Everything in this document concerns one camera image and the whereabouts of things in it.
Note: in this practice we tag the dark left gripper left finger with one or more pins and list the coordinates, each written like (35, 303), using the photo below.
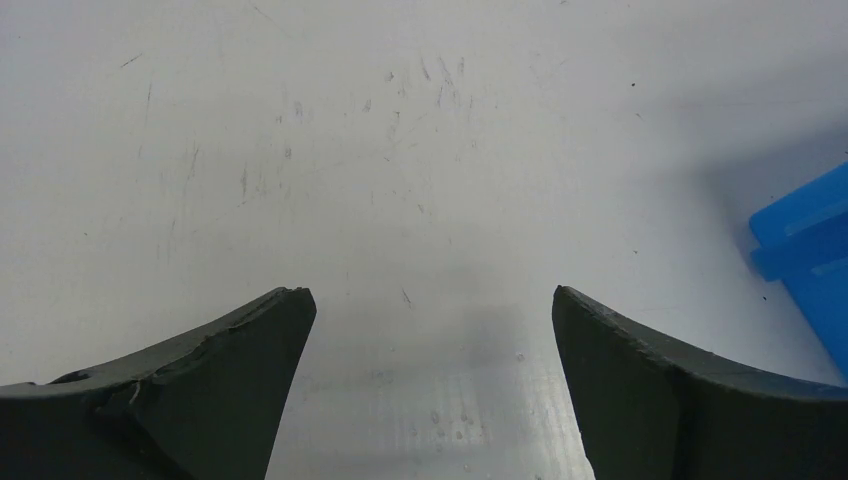
(205, 404)

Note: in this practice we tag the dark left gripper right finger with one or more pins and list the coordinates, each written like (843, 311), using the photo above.
(649, 406)

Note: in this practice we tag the blue plastic bin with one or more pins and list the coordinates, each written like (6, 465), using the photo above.
(803, 244)

